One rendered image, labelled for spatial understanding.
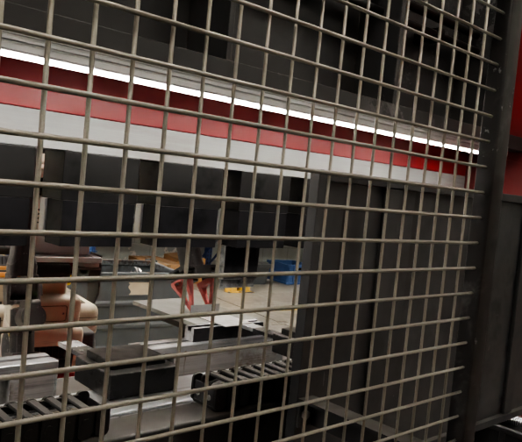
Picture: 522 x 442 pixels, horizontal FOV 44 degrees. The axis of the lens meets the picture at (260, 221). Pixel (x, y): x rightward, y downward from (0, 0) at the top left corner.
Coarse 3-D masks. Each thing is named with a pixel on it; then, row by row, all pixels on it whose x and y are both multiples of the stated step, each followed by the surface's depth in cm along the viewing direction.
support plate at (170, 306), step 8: (136, 304) 158; (144, 304) 156; (152, 304) 157; (160, 304) 158; (168, 304) 159; (176, 304) 160; (160, 312) 151; (168, 312) 149; (176, 312) 150; (184, 312) 151; (176, 320) 146; (184, 320) 144; (192, 320) 143; (200, 320) 144
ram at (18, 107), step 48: (0, 96) 102; (48, 96) 107; (144, 96) 119; (192, 96) 127; (48, 144) 108; (144, 144) 120; (192, 144) 128; (240, 144) 136; (288, 144) 145; (336, 144) 156; (384, 144) 169
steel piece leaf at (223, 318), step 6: (192, 306) 149; (198, 306) 151; (204, 306) 152; (210, 306) 153; (216, 306) 154; (192, 312) 150; (204, 318) 146; (210, 318) 146; (216, 318) 147; (222, 318) 147; (228, 318) 148; (234, 318) 149
